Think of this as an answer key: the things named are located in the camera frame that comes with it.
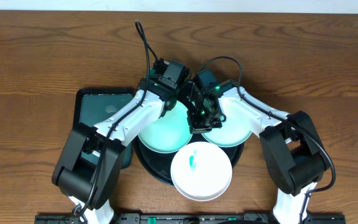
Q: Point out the white plate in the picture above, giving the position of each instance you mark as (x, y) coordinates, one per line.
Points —
(201, 171)

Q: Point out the black round tray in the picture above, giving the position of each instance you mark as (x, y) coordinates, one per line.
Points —
(158, 164)

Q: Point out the black rectangular sponge tray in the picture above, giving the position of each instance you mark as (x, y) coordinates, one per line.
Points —
(94, 105)

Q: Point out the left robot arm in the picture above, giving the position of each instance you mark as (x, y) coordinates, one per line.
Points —
(89, 165)

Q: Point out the mint green plate back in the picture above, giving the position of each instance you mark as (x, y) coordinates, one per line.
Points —
(234, 131)

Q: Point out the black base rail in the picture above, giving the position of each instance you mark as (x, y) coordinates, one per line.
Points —
(135, 218)

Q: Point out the mint green plate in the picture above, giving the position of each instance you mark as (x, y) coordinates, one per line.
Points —
(234, 131)
(169, 133)

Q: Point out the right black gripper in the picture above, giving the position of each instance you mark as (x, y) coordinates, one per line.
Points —
(196, 127)

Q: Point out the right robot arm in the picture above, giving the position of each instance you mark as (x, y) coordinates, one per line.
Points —
(295, 157)

